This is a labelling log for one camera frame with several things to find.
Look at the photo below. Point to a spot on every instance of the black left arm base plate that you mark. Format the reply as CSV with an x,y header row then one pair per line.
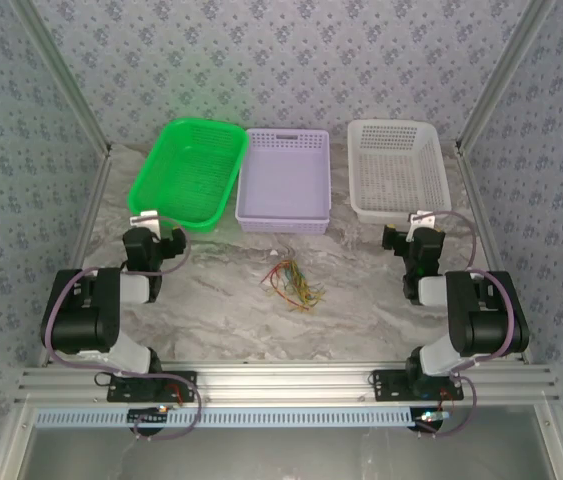
x,y
186,387

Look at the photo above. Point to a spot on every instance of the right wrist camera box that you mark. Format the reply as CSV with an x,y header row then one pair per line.
x,y
423,217

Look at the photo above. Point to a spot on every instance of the purple plastic basket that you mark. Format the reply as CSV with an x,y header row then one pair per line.
x,y
283,180

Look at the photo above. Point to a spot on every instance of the small circuit board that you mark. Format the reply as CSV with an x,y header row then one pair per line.
x,y
148,420
431,420

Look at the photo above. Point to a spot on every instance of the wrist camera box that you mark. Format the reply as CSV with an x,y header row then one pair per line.
x,y
423,217
145,217

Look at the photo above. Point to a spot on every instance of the grey metal lower panel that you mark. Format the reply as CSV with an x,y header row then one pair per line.
x,y
281,455

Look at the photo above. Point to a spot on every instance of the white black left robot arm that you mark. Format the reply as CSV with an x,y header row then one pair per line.
x,y
86,320

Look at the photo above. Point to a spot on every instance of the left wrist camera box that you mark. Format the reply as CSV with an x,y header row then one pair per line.
x,y
145,217

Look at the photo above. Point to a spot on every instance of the aluminium frame post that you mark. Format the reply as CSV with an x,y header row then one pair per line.
x,y
503,75
65,75

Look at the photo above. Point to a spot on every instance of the aluminium side rail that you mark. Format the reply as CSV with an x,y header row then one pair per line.
x,y
81,240
486,235

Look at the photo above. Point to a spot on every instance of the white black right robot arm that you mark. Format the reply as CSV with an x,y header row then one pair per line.
x,y
486,320

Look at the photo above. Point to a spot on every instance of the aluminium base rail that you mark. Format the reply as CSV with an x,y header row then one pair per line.
x,y
281,382

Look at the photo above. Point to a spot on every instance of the green plastic basket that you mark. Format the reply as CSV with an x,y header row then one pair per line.
x,y
186,170

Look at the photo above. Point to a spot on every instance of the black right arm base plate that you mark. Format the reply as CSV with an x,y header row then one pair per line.
x,y
386,385

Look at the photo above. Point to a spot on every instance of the white plastic basket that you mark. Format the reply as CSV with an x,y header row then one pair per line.
x,y
396,170

